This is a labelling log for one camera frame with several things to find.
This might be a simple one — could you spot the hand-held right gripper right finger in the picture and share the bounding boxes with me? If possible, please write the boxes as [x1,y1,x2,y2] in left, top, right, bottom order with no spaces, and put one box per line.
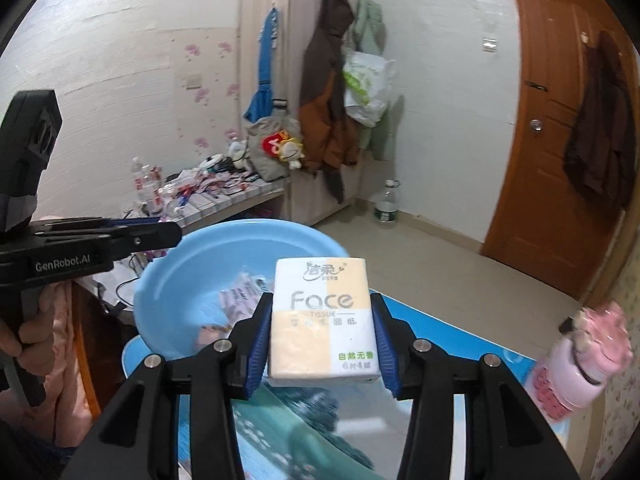
[370,290,583,480]

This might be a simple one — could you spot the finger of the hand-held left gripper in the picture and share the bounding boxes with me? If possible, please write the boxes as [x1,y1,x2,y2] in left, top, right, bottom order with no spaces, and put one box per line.
[107,221,183,267]
[32,216,163,237]

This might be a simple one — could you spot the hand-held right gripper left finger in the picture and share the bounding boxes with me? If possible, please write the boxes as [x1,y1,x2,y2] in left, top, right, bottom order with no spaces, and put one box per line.
[60,290,275,480]

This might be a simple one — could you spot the blue plastic basin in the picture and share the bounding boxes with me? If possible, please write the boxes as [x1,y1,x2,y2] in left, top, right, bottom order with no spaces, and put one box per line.
[132,218,351,361]

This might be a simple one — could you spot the white and pink printed package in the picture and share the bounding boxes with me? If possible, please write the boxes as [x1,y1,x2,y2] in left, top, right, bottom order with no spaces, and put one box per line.
[217,270,276,331]

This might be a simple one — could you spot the white and yellow tissue pack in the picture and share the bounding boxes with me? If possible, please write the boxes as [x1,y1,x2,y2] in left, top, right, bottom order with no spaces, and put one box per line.
[267,257,377,387]

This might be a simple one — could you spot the person's left hand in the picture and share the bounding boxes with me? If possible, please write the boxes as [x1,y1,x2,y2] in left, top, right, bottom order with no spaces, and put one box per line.
[0,287,57,358]

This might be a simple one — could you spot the clear bottle red label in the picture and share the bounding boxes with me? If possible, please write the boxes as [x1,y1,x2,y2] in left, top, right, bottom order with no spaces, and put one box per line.
[131,157,166,213]

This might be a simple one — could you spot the pile of small clutter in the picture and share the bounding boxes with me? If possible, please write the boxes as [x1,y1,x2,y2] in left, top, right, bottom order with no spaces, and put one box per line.
[160,152,261,211]

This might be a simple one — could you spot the scenic printed table cover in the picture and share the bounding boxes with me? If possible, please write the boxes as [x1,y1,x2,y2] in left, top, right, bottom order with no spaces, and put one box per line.
[122,290,571,480]

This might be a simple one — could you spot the grey fabric bag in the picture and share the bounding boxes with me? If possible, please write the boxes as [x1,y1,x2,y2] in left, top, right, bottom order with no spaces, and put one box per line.
[246,100,301,181]

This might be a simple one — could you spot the clear water bottle green label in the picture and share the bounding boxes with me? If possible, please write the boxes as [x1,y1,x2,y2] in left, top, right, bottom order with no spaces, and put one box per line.
[374,179,403,228]

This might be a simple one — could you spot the red and yellow plush toy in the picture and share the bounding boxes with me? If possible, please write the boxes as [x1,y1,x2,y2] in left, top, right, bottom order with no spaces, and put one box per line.
[260,130,306,170]

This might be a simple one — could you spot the pink water bottle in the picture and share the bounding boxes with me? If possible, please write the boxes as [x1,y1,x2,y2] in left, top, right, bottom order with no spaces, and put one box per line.
[522,302,633,423]

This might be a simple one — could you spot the brown and orange coat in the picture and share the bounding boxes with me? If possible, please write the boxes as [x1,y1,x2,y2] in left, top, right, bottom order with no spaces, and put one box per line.
[299,0,361,206]

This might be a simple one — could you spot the brown wooden door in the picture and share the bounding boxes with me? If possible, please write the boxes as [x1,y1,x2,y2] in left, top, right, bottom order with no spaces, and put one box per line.
[480,0,640,301]

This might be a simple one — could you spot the beige wardrobe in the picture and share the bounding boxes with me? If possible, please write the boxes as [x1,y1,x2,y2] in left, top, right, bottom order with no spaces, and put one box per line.
[239,0,373,228]

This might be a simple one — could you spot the white plastic bag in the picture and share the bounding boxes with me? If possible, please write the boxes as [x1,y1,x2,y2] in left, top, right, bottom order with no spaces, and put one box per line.
[342,50,396,128]

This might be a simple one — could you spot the pale green garment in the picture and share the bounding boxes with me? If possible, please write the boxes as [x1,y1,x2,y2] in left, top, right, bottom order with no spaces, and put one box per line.
[350,0,388,161]

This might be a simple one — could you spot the dark brown jacket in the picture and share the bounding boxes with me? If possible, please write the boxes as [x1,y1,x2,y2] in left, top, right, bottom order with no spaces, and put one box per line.
[562,30,638,211]

